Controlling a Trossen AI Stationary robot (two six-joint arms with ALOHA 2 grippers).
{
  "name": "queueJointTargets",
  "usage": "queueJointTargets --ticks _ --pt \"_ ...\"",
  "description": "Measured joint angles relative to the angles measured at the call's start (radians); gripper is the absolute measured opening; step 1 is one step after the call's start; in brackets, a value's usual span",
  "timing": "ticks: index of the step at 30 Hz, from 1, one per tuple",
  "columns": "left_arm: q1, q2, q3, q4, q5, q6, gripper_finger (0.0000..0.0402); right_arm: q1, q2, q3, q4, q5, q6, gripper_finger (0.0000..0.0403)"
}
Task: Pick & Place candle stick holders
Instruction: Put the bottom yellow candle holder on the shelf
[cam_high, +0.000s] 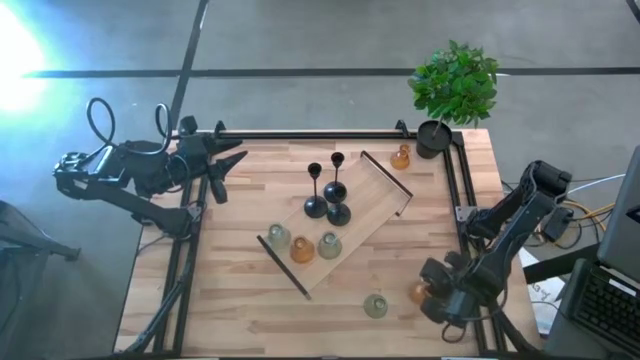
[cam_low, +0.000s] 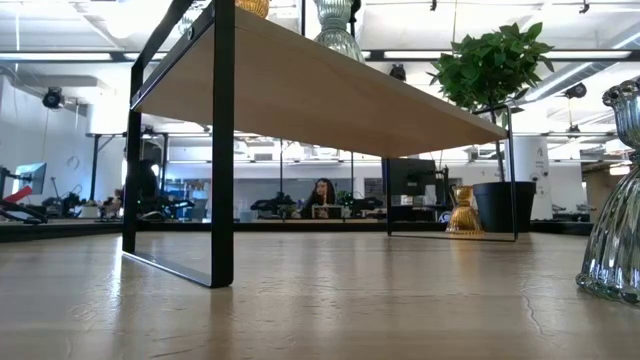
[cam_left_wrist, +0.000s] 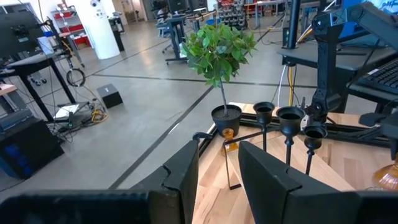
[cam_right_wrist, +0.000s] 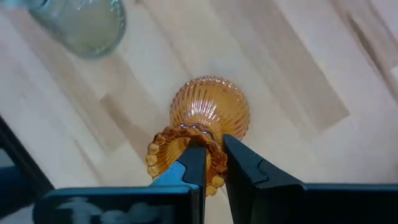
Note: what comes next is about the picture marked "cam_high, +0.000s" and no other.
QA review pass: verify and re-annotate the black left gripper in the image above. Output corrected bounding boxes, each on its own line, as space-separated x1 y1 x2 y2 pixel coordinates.
169 115 250 205

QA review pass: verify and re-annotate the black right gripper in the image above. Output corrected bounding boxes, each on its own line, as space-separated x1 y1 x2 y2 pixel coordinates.
420 252 494 326

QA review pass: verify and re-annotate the amber glass candle holder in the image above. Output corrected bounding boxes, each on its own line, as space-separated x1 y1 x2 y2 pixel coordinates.
389 143 412 172
289 235 316 265
408 281 430 306

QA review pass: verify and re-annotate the green glass candle holder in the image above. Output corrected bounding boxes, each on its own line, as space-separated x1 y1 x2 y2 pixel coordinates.
317 231 344 261
362 293 390 320
266 222 292 251

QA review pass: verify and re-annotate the black metal candlestick holder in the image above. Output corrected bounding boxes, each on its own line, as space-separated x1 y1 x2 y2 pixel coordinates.
303 162 330 220
323 151 349 205
325 199 353 227

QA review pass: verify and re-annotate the white paper sheet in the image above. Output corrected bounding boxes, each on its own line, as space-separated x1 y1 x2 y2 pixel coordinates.
519 247 566 336

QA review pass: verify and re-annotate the dark grey desk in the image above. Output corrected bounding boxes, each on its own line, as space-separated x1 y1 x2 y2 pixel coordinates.
522 242 640 360

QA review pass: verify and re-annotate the black power adapter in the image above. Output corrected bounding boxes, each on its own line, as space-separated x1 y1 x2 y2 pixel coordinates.
543 205 576 244

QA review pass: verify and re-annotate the artificial green plant black pot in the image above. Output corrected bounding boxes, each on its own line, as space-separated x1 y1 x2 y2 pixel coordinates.
407 39 501 161

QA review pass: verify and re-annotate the black computer keyboard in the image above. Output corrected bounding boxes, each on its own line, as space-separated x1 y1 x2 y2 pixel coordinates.
572 267 640 354

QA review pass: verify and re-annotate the grey computer monitor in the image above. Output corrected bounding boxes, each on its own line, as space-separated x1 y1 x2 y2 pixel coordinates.
597 144 640 284

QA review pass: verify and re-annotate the black stand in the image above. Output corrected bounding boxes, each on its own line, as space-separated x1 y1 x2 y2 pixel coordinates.
0 199 82 360

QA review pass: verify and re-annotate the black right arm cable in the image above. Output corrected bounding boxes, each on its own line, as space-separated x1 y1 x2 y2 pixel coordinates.
439 319 470 345

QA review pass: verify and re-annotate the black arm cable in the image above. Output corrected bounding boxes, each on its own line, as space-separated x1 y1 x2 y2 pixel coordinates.
439 319 470 345
85 97 175 154

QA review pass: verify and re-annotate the wooden tray with black handles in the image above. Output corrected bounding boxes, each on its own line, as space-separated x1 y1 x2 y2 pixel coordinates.
256 149 415 301

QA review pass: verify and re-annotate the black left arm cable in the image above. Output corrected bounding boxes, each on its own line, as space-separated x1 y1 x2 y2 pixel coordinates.
85 97 175 154

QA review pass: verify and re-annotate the yellow cable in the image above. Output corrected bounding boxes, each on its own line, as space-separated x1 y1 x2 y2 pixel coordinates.
564 199 617 246

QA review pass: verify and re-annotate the white cable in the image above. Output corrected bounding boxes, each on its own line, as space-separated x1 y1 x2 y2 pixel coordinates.
567 173 627 196

